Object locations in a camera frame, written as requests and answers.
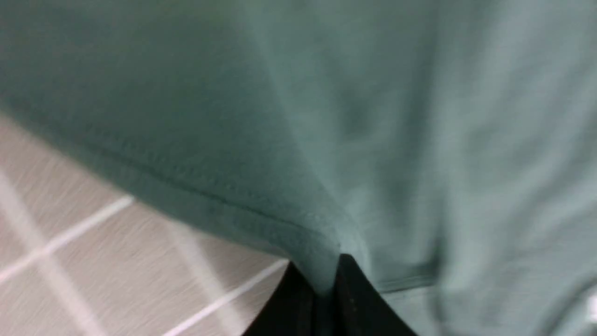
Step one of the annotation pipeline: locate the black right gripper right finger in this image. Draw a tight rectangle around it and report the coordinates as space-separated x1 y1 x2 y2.
334 254 416 336

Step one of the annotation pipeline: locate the grey checked tablecloth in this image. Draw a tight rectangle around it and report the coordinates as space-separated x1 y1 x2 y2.
0 118 286 336

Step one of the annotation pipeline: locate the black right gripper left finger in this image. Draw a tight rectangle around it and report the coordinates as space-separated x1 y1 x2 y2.
243 262 334 336

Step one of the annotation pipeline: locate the green long-sleeved shirt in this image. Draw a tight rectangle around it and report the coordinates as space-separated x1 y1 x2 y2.
1 0 596 336

